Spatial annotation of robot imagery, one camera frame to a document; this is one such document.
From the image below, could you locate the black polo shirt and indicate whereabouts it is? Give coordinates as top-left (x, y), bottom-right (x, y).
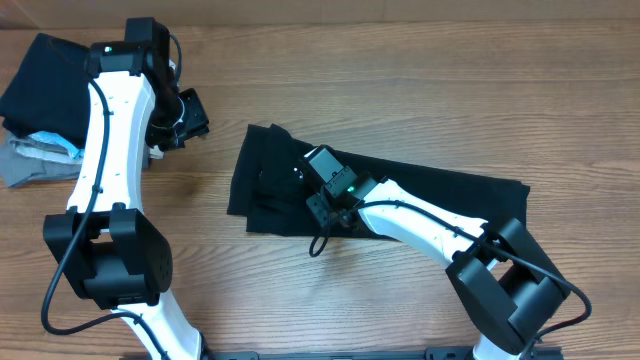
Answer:
top-left (227, 124), bottom-right (530, 237)

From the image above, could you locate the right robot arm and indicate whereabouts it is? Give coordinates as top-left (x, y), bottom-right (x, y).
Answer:
top-left (307, 167), bottom-right (572, 359)

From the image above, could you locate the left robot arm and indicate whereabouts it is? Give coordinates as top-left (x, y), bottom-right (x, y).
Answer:
top-left (40, 35), bottom-right (209, 359)

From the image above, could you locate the light blue cloth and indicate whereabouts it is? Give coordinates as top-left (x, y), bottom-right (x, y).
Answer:
top-left (29, 131), bottom-right (84, 160)

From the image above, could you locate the black folded garment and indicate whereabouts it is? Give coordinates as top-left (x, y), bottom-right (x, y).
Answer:
top-left (1, 33), bottom-right (90, 149)

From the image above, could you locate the grey folded garment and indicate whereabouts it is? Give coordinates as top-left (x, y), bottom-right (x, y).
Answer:
top-left (1, 132), bottom-right (83, 188)

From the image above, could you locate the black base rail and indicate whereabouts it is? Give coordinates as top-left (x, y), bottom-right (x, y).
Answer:
top-left (119, 345), bottom-right (564, 360)

